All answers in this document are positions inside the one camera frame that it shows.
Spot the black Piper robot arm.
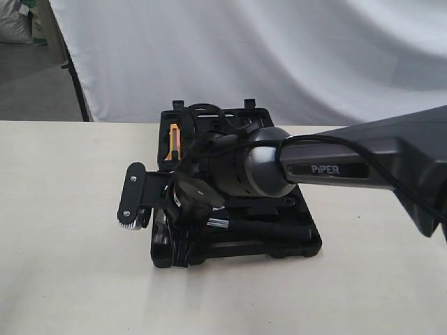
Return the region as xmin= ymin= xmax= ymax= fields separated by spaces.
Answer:
xmin=168 ymin=103 xmax=446 ymax=267

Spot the black backdrop stand pole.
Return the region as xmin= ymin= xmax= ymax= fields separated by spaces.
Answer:
xmin=50 ymin=1 xmax=91 ymax=122

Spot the claw hammer black grip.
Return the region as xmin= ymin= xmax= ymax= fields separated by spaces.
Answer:
xmin=153 ymin=209 xmax=312 ymax=245

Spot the adjustable wrench black handle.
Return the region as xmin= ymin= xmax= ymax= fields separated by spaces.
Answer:
xmin=216 ymin=196 xmax=295 ymax=216

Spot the orange utility knife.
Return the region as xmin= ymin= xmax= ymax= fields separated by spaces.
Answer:
xmin=165 ymin=124 xmax=182 ymax=161

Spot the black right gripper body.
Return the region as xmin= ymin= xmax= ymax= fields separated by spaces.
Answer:
xmin=166 ymin=181 xmax=214 ymax=244

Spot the black plastic tool case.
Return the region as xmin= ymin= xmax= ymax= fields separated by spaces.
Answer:
xmin=150 ymin=99 xmax=322 ymax=268

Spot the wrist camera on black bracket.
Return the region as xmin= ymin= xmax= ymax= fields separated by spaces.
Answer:
xmin=117 ymin=162 xmax=175 ymax=230

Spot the white backdrop cloth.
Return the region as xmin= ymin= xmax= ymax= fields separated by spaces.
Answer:
xmin=51 ymin=1 xmax=446 ymax=126

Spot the white sack in background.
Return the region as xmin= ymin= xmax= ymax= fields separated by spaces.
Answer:
xmin=1 ymin=0 xmax=32 ymax=44

